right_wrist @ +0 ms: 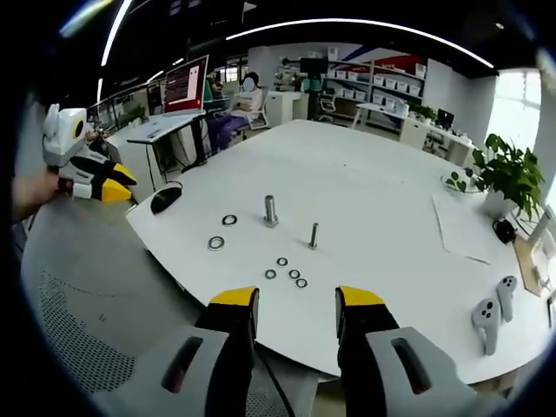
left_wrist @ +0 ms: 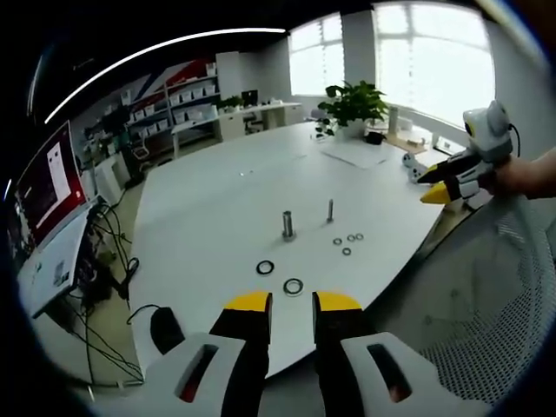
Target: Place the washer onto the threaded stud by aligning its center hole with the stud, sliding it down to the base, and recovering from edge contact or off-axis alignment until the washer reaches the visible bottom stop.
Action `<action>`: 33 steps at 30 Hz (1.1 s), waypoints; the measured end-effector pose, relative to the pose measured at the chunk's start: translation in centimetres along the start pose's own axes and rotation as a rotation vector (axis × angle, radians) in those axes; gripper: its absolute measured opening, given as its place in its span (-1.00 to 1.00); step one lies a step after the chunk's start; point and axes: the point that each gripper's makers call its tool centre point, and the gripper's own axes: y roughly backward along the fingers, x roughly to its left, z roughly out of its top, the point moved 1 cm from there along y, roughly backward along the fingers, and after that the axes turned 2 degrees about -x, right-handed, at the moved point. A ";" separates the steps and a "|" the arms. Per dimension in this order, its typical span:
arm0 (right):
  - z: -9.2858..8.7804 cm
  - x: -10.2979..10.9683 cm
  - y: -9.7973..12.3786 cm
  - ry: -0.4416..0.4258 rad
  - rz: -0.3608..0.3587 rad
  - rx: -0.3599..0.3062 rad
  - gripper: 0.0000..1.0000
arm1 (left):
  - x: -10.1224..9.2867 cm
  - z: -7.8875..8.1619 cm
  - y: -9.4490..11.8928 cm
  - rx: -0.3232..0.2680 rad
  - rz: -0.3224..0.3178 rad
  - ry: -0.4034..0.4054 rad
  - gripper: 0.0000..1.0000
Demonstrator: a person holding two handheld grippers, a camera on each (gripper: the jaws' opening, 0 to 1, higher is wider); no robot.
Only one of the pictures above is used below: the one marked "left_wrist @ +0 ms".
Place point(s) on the computer monitor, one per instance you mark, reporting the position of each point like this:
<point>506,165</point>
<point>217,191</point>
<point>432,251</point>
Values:
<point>48,191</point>

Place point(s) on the dark office chair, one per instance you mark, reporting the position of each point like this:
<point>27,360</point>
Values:
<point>252,122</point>

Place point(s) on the small black monitor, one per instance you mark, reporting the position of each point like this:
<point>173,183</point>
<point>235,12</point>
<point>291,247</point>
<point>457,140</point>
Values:
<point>249,96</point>

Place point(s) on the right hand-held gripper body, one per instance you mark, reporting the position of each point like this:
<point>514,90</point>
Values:
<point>488,130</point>

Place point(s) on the white game controller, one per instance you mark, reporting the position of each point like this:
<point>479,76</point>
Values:
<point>413,167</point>

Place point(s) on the wooden tray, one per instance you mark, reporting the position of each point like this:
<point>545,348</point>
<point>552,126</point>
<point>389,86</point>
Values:
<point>408,143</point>

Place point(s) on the white mesh office chair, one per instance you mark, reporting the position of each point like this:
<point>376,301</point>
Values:
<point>491,295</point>

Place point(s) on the small green potted plant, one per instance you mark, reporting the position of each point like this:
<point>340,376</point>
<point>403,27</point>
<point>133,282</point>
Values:
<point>230,104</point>

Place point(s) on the white office desk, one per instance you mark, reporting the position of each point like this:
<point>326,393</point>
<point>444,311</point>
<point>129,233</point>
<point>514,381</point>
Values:
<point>269,114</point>

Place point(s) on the thick metal threaded stud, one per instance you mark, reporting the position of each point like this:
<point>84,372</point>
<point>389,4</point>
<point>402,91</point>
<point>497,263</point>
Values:
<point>288,223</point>

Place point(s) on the small black box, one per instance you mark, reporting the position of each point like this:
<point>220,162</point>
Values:
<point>374,138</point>

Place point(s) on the black computer mouse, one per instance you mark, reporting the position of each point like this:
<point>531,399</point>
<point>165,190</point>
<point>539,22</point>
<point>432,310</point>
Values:
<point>165,330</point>

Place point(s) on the storage shelf with white bins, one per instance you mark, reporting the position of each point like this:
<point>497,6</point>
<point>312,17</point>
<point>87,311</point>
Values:
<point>182,102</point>

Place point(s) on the large metal washer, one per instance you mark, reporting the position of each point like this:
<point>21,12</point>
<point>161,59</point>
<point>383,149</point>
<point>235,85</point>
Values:
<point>285,288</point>

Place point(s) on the thin metal threaded stud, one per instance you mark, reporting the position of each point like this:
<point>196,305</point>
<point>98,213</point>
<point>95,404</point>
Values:
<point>330,212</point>

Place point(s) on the white tall cabinet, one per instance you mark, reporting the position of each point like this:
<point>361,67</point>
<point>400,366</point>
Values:
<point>229,74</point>

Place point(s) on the white paper sheet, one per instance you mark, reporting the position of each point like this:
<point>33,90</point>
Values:
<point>354,154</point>

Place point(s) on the white side desk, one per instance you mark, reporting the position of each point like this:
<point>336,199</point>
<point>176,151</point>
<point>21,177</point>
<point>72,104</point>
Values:
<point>52,269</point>

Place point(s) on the ceiling light strip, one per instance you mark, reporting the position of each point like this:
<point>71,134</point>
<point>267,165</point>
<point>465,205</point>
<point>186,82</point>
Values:
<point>143,56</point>

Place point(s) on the large green potted plant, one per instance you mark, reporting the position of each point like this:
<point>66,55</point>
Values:
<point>354,106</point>

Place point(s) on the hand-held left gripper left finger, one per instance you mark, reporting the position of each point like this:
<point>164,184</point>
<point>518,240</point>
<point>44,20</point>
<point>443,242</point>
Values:
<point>243,330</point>

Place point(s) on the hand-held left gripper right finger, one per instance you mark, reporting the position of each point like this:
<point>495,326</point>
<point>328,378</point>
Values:
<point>336,330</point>

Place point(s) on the person's right hand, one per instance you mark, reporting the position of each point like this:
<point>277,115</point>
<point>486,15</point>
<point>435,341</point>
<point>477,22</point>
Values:
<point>508,176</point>

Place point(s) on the white cylinder container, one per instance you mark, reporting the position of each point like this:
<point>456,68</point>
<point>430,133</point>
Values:
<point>394,121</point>

